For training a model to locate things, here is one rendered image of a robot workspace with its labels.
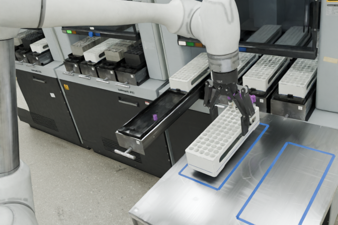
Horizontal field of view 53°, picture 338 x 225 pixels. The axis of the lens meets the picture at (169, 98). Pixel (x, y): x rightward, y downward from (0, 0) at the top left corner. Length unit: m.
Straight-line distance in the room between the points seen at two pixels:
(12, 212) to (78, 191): 1.49
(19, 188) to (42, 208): 1.37
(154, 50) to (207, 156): 0.87
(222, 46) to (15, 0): 0.51
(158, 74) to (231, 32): 0.92
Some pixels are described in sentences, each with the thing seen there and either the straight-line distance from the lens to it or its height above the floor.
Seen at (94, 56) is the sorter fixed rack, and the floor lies 0.85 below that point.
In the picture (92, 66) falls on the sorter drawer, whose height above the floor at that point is 0.81.
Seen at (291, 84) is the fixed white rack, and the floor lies 0.86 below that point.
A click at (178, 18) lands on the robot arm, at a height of 1.25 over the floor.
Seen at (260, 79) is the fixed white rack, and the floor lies 0.86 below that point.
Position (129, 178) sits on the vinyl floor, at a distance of 2.35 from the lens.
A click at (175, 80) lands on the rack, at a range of 1.49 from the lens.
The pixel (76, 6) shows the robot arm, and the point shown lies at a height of 1.39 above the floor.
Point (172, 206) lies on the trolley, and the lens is 0.98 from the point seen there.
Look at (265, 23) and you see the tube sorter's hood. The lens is 1.35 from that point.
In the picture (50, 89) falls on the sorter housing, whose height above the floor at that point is 0.56.
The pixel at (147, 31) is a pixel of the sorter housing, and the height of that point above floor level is 1.01.
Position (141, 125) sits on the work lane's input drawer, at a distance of 1.34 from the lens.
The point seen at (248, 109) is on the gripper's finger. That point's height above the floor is 0.98.
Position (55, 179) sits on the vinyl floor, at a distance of 2.59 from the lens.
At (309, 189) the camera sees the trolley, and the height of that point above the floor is 0.82.
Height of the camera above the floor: 1.54
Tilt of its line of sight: 30 degrees down
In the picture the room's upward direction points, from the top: 11 degrees counter-clockwise
